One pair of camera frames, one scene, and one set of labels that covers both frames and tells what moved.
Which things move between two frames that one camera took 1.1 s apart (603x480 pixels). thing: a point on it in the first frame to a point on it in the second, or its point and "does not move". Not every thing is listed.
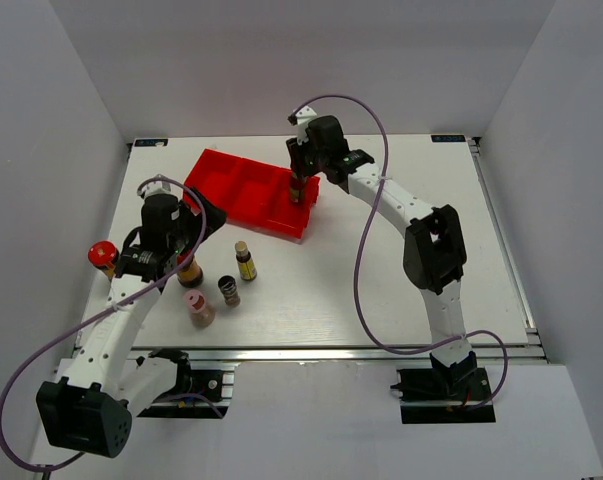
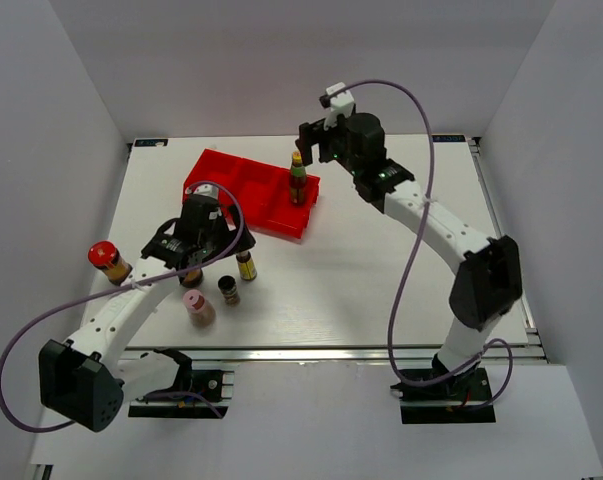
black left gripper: [215, 216] to [236, 240]
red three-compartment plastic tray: [250, 193] does not move
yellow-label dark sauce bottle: [247, 270] does not move
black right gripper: [296, 154] to [310, 135]
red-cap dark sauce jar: [192, 275] does not move
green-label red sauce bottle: [296, 187] does not move
